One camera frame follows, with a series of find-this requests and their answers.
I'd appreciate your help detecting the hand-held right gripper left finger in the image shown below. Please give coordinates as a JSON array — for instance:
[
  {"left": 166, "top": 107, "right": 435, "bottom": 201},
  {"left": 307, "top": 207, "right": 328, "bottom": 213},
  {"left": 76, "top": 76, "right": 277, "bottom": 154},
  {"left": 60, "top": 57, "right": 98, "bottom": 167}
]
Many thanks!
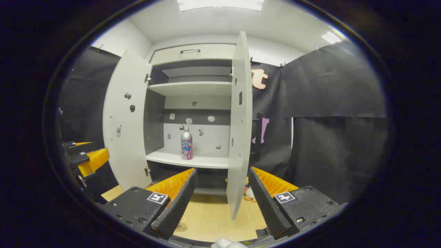
[{"left": 100, "top": 168, "right": 198, "bottom": 240}]

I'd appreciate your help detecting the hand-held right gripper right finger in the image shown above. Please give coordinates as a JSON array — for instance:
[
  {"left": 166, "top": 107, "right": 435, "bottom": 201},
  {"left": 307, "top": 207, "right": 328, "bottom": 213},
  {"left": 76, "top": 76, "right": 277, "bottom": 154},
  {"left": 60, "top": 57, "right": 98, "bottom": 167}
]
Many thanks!
[{"left": 247, "top": 167, "right": 348, "bottom": 240}]

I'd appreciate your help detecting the white cabinet door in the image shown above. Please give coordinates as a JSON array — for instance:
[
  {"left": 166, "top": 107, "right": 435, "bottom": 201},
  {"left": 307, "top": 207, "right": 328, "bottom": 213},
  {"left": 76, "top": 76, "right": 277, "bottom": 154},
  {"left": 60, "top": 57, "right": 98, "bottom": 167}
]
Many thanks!
[
  {"left": 226, "top": 31, "right": 264, "bottom": 221},
  {"left": 103, "top": 49, "right": 153, "bottom": 192}
]

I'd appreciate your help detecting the silver bottle with pink label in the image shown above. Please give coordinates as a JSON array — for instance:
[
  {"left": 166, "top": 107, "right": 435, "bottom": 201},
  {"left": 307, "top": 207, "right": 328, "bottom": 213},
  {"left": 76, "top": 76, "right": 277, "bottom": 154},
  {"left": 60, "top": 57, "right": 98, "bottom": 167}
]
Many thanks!
[{"left": 181, "top": 126, "right": 193, "bottom": 160}]

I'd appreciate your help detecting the white grey cabinet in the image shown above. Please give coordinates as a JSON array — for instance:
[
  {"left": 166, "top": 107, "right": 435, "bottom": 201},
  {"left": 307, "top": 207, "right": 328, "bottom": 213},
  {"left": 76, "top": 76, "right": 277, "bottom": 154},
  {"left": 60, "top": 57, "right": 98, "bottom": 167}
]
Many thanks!
[{"left": 143, "top": 43, "right": 238, "bottom": 197}]

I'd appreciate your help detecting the white cabinet drawer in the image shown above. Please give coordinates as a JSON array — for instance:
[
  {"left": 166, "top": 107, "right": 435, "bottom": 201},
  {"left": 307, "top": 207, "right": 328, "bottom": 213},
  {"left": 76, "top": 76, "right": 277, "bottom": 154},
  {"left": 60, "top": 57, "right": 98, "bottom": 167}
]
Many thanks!
[{"left": 151, "top": 43, "right": 236, "bottom": 65}]

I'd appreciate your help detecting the penguin plush toy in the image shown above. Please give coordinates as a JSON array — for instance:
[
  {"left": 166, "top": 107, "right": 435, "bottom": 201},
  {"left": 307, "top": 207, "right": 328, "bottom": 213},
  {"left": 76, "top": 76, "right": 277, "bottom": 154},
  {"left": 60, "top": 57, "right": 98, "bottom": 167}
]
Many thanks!
[{"left": 243, "top": 184, "right": 257, "bottom": 203}]

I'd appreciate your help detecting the black backdrop cloth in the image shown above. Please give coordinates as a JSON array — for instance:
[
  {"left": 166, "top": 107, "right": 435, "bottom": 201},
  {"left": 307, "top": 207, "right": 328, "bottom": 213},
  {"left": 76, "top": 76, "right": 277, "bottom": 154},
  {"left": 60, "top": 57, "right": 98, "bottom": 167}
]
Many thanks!
[
  {"left": 249, "top": 41, "right": 389, "bottom": 204},
  {"left": 58, "top": 46, "right": 121, "bottom": 204}
]

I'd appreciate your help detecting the small ceiling light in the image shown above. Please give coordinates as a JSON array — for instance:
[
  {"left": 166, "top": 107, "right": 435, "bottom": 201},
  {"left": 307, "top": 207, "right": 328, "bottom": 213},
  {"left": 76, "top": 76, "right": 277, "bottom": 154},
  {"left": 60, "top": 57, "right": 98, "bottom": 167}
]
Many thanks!
[{"left": 321, "top": 31, "right": 342, "bottom": 44}]

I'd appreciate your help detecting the large ceiling light panel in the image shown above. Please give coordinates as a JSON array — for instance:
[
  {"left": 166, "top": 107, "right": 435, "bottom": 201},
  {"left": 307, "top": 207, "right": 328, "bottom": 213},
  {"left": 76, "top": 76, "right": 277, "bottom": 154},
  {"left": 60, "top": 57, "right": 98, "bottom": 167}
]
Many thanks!
[{"left": 177, "top": 0, "right": 265, "bottom": 12}]

